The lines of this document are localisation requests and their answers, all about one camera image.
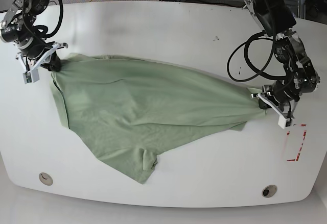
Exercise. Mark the green t-shirt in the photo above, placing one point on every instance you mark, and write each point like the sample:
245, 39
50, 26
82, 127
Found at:
129, 111

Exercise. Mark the left table cable grommet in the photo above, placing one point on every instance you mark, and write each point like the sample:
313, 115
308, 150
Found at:
45, 179

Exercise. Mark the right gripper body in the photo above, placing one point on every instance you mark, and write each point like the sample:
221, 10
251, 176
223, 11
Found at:
25, 45

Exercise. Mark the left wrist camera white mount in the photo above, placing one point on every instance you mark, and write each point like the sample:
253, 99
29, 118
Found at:
285, 119

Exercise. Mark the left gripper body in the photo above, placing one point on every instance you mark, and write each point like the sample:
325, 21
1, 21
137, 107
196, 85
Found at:
282, 95

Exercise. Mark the right table cable grommet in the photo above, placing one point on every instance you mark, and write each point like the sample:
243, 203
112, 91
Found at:
269, 191

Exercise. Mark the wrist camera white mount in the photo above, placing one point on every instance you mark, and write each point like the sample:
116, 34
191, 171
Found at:
30, 65
285, 119

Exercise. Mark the table cable grommet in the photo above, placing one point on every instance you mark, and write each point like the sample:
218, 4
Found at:
269, 191
45, 179

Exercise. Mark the red tape rectangle marking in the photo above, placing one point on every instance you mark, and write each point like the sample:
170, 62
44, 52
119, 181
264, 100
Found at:
294, 142

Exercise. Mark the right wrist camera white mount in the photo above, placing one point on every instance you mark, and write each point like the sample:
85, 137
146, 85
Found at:
30, 65

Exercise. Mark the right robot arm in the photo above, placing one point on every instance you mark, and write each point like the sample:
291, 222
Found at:
18, 27

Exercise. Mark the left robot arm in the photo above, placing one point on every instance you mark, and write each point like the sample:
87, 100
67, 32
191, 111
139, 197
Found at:
276, 21

